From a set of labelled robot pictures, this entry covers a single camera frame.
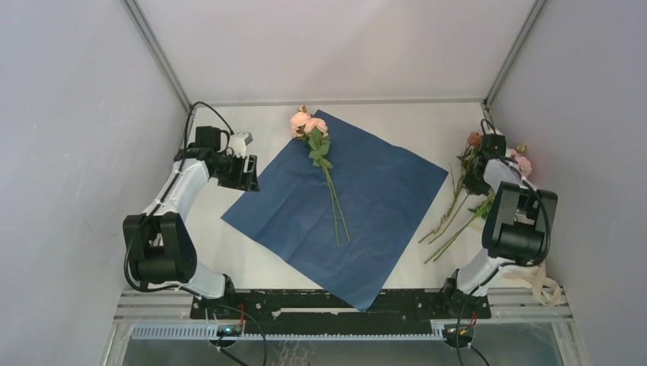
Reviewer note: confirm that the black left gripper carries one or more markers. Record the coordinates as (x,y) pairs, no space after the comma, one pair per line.
(246,181)

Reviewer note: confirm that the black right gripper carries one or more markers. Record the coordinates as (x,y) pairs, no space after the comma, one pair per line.
(471,185)

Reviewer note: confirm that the pink fake rose stem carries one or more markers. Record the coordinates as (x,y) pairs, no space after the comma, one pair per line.
(297,121)
(455,237)
(315,132)

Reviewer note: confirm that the blue wrapping paper sheet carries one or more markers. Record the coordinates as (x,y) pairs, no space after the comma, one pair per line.
(385,192)

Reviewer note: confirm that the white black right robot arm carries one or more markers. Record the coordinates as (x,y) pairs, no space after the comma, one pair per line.
(518,219)

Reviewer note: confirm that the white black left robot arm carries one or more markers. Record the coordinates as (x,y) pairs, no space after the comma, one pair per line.
(160,254)

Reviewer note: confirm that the cream ribbon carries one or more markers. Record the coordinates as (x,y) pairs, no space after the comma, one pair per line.
(544,289)

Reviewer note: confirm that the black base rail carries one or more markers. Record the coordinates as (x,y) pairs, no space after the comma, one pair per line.
(311,310)

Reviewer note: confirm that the white cable duct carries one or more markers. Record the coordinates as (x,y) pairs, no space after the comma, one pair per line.
(212,332)

